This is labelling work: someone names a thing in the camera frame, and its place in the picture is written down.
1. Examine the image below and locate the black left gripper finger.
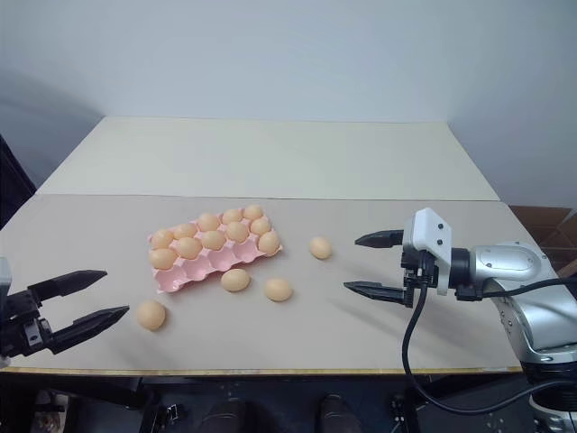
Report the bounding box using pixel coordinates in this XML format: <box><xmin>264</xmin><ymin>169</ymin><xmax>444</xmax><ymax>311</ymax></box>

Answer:
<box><xmin>27</xmin><ymin>269</ymin><xmax>109</xmax><ymax>303</ymax></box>
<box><xmin>44</xmin><ymin>305</ymin><xmax>132</xmax><ymax>355</ymax></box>

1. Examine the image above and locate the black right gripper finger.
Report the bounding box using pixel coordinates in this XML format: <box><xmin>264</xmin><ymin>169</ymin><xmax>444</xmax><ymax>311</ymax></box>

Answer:
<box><xmin>343</xmin><ymin>281</ymin><xmax>414</xmax><ymax>309</ymax></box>
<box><xmin>354</xmin><ymin>228</ymin><xmax>406</xmax><ymax>249</ymax></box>

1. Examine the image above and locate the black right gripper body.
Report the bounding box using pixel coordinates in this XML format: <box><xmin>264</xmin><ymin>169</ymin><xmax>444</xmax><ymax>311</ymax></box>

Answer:
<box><xmin>399</xmin><ymin>246</ymin><xmax>441</xmax><ymax>309</ymax></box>

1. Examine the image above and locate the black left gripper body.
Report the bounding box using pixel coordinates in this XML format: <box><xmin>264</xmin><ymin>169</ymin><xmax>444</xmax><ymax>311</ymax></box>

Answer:
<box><xmin>0</xmin><ymin>287</ymin><xmax>55</xmax><ymax>360</ymax></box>

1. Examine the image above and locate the pink plastic egg tray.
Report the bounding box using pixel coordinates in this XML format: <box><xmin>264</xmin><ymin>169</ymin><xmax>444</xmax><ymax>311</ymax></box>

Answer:
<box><xmin>148</xmin><ymin>205</ymin><xmax>285</xmax><ymax>296</ymax></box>

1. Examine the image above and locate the dark object beside table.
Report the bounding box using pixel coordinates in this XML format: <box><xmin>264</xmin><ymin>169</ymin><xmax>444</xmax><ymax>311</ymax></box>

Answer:
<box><xmin>0</xmin><ymin>133</ymin><xmax>38</xmax><ymax>232</ymax></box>

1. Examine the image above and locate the dark rounded shape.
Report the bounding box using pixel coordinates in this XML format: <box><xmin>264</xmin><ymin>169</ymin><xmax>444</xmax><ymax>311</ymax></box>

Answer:
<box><xmin>210</xmin><ymin>399</ymin><xmax>248</xmax><ymax>433</ymax></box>
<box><xmin>318</xmin><ymin>393</ymin><xmax>362</xmax><ymax>433</ymax></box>

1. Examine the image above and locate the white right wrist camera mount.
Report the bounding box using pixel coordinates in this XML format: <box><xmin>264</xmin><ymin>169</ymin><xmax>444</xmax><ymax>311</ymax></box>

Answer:
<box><xmin>401</xmin><ymin>207</ymin><xmax>453</xmax><ymax>297</ymax></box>

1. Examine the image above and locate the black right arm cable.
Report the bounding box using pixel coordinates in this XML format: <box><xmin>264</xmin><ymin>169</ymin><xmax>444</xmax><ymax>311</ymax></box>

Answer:
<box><xmin>400</xmin><ymin>265</ymin><xmax>577</xmax><ymax>414</ymax></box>

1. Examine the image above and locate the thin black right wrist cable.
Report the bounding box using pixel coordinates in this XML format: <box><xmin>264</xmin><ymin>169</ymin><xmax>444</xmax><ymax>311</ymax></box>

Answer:
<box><xmin>453</xmin><ymin>276</ymin><xmax>577</xmax><ymax>302</ymax></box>

